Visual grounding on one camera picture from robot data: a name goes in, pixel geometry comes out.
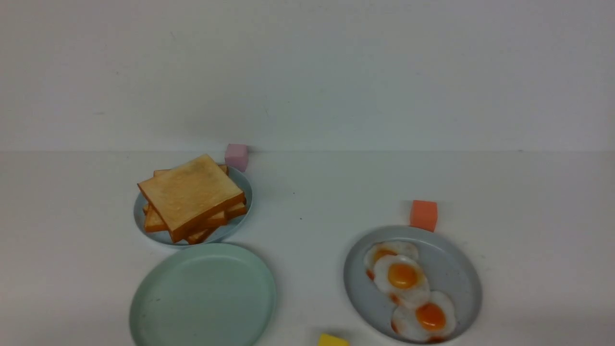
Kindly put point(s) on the fried egg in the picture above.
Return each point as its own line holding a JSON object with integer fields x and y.
{"x": 435, "y": 321}
{"x": 393, "y": 248}
{"x": 402, "y": 280}

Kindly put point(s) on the yellow foam cube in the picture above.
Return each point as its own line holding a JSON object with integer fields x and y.
{"x": 331, "y": 340}

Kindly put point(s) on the green serving plate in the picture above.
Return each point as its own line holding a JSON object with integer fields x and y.
{"x": 208, "y": 295}

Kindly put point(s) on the pink foam cube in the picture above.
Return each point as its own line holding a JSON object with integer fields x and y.
{"x": 237, "y": 156}

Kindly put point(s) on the toast slice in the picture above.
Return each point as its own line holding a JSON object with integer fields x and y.
{"x": 189, "y": 194}
{"x": 200, "y": 237}
{"x": 154, "y": 223}
{"x": 232, "y": 212}

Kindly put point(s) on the grey egg plate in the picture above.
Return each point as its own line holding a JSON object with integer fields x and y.
{"x": 448, "y": 270}

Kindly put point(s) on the orange foam cube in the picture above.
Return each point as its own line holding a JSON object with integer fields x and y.
{"x": 424, "y": 215}

